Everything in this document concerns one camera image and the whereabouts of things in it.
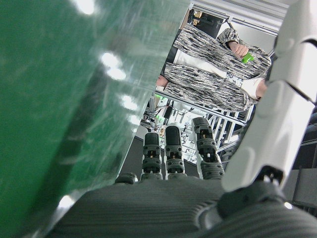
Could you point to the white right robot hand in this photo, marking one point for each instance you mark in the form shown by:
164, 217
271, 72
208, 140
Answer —
148, 210

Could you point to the person in patterned jacket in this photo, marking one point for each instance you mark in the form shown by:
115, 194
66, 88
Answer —
203, 74

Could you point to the green conveyor belt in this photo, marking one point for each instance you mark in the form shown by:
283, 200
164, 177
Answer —
49, 99

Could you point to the green handheld object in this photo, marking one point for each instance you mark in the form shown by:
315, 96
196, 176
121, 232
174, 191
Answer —
247, 58

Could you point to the aluminium frame rail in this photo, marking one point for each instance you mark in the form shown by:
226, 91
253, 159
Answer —
198, 105

